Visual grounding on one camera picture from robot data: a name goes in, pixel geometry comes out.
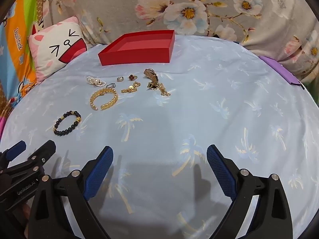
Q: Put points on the ridged hoop earring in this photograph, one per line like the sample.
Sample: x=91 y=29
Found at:
x=120 y=79
x=110 y=86

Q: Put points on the grey floral blanket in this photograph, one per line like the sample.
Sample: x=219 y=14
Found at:
x=224 y=17

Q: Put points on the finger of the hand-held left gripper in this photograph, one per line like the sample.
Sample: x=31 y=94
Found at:
x=37 y=158
x=16 y=149

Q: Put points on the purple mat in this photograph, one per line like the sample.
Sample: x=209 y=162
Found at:
x=281 y=69

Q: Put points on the colourful cartoon blanket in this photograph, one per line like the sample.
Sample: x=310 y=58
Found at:
x=15 y=44

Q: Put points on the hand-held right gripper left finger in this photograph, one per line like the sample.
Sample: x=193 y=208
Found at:
x=98 y=173

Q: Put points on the cat face pillow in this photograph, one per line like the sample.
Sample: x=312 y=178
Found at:
x=54 y=47

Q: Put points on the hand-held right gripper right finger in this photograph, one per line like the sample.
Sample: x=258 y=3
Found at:
x=221 y=173

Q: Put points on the light blue palm-print cloth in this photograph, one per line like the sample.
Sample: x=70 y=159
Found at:
x=199 y=109

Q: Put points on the person's left hand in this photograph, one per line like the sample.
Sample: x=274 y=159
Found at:
x=23 y=212

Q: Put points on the red cardboard box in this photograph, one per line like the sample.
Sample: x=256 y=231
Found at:
x=134 y=54

